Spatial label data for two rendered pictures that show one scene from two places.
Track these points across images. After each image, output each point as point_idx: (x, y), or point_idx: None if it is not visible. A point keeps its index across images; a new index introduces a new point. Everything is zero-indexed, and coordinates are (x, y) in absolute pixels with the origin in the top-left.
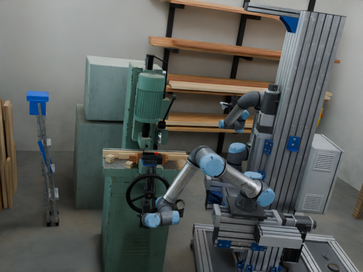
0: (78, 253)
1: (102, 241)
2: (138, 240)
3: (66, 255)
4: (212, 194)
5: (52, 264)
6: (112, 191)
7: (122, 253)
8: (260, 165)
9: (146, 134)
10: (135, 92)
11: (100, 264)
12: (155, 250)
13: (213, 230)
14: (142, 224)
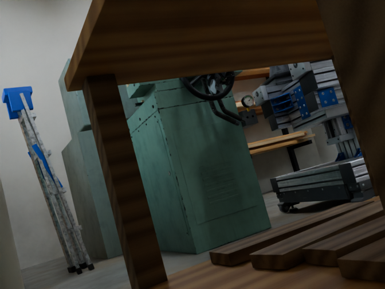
0: None
1: (169, 229)
2: (218, 174)
3: (124, 269)
4: (275, 101)
5: (110, 278)
6: (158, 105)
7: (207, 201)
8: None
9: None
10: None
11: (180, 254)
12: (246, 185)
13: (305, 100)
14: (221, 73)
